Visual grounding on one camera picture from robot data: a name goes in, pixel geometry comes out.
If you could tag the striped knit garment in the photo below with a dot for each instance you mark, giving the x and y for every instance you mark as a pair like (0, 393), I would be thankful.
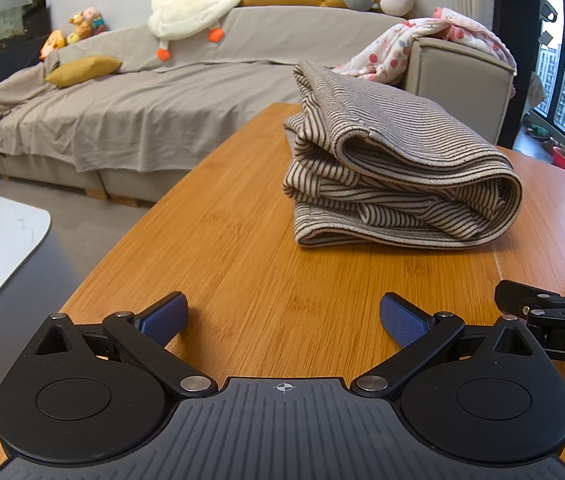
(412, 160)

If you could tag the yellow plush toy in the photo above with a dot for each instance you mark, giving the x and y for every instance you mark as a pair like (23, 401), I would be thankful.
(78, 27)

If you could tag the white goose plush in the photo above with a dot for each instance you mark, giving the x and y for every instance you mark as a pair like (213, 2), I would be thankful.
(187, 5)

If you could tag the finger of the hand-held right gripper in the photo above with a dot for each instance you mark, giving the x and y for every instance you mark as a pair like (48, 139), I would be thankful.
(527, 299)

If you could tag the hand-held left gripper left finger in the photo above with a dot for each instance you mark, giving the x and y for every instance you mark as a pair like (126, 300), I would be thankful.
(165, 317)

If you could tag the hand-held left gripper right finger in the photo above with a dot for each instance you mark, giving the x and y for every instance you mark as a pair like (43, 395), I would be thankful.
(405, 320)

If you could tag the grey-brown sofa cover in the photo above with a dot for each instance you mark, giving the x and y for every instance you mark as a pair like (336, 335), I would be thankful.
(162, 110)

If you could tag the pink floral blanket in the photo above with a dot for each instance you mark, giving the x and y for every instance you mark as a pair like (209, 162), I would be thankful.
(387, 55)

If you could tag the pink plush doll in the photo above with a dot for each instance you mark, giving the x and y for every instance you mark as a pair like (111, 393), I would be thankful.
(95, 17)

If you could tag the small yellow pillow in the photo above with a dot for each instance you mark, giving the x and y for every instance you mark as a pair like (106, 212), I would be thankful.
(82, 70)

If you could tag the grey sofa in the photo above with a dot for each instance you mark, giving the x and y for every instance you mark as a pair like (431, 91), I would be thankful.
(457, 80)

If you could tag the small green pots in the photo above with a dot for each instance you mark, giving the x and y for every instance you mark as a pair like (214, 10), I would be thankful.
(537, 132)

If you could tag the orange plush toy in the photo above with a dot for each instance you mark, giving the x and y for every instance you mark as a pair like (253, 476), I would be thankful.
(52, 44)

